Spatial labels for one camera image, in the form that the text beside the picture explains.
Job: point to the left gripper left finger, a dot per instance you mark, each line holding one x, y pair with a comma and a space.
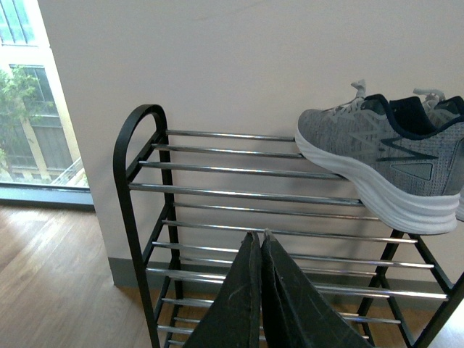
233, 319

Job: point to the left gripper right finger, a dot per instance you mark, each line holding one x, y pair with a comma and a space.
294, 312

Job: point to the grey sneaker navy collar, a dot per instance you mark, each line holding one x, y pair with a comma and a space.
402, 175

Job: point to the grey sneaker white sole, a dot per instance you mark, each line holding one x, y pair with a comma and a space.
438, 111

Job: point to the black metal shoe rack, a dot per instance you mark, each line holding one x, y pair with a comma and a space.
189, 197

